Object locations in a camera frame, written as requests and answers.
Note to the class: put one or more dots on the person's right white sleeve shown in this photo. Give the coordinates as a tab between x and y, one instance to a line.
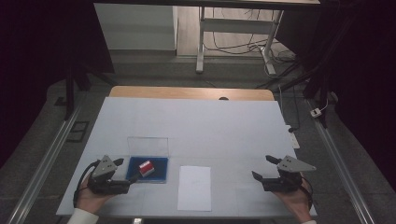
308	222

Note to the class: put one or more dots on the white cabinet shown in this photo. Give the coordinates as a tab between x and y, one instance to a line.
137	28

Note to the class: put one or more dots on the small dark round object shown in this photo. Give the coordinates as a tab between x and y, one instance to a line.
223	98

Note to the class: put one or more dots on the person's left white sleeve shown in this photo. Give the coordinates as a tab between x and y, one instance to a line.
81	217

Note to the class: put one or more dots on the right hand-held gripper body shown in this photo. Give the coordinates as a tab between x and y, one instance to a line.
288	180

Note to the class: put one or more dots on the wooden table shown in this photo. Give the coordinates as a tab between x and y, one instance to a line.
174	92

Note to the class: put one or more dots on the white desk frame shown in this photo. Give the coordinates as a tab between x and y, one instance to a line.
239	26

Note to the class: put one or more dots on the person's left hand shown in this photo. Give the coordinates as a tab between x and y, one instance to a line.
90	200

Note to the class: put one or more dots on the red and white stamp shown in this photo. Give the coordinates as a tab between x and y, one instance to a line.
146	168

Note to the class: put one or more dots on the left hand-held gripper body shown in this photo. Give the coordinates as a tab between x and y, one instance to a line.
104	169

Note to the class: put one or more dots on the person's right hand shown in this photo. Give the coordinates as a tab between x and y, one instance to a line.
299	202

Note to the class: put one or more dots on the blue ink pad box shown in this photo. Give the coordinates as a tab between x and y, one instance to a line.
155	172

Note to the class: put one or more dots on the white paper sheet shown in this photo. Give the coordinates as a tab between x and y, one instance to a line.
194	189

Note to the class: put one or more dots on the black tripod legs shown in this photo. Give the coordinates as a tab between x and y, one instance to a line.
311	81

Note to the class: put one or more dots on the black curtain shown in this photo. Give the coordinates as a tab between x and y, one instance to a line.
361	62
37	46

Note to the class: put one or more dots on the black stand legs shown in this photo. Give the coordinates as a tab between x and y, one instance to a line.
70	93

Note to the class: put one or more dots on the small white power adapter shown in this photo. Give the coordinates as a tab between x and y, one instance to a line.
316	112

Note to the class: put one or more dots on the aluminium rail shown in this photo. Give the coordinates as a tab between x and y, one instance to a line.
46	155
339	158

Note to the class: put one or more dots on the person's white sleeve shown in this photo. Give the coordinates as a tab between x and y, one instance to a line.
81	217
308	222

